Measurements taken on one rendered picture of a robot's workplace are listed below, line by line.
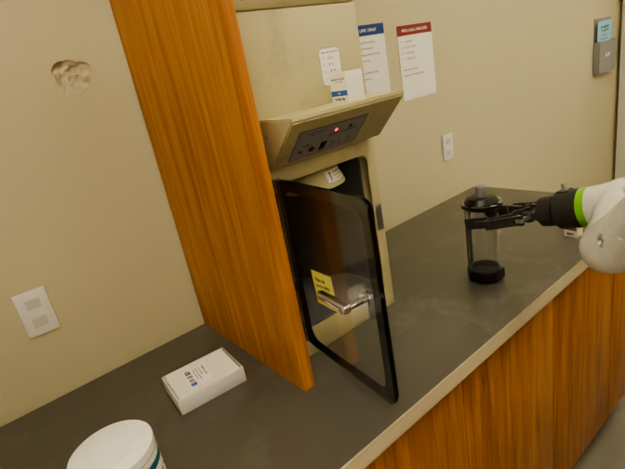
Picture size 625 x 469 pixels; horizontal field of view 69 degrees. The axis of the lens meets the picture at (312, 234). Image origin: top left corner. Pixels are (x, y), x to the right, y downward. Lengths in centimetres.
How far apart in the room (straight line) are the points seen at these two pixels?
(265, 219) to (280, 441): 43
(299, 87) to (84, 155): 57
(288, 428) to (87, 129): 84
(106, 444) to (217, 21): 71
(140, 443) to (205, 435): 22
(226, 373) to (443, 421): 50
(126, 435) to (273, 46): 76
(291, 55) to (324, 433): 76
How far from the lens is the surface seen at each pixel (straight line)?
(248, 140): 84
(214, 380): 110
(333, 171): 112
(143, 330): 140
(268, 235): 89
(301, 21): 105
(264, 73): 97
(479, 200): 130
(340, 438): 94
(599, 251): 105
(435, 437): 115
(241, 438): 100
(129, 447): 84
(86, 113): 128
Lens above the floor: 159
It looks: 20 degrees down
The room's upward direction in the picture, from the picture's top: 11 degrees counter-clockwise
